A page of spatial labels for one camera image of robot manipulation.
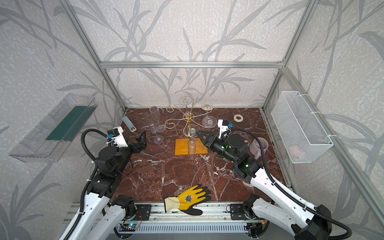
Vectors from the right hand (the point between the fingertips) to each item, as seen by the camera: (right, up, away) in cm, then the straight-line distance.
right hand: (197, 129), depth 65 cm
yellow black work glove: (-1, -35, +13) cm, 37 cm away
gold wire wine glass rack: (-5, +5, +9) cm, 12 cm away
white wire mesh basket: (+44, 0, -1) cm, 44 cm away
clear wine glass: (-27, +9, +27) cm, 39 cm away
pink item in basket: (+49, -11, +8) cm, 51 cm away
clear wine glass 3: (-6, +15, +14) cm, 21 cm away
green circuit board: (-33, -48, +7) cm, 58 cm away
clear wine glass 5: (-3, -1, +1) cm, 3 cm away
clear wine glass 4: (+6, +3, +5) cm, 8 cm away
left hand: (-28, 0, +6) cm, 28 cm away
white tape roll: (+30, +6, +50) cm, 59 cm away
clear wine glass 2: (-28, -9, +37) cm, 48 cm away
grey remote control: (-48, 0, +39) cm, 62 cm away
